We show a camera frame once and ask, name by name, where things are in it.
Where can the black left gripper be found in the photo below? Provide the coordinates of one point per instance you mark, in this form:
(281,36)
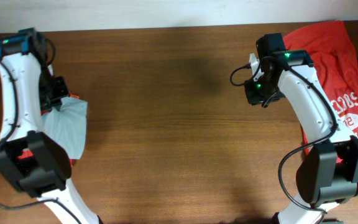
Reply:
(49,104)

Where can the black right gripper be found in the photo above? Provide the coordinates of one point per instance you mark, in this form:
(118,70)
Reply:
(253,98)

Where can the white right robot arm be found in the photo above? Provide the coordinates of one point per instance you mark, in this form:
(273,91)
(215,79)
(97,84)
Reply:
(328,175)

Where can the folded red t-shirt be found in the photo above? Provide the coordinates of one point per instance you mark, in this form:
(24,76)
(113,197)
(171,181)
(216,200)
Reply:
(28,154)

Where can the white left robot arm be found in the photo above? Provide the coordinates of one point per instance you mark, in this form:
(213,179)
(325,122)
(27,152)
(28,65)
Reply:
(43,127)

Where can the light blue t-shirt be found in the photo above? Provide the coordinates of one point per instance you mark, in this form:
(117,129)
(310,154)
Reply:
(67,126)

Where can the red printed t-shirt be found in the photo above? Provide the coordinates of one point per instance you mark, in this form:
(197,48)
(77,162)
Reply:
(336,63)

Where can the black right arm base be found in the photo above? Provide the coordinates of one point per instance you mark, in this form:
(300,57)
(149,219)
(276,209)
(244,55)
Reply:
(331,221)

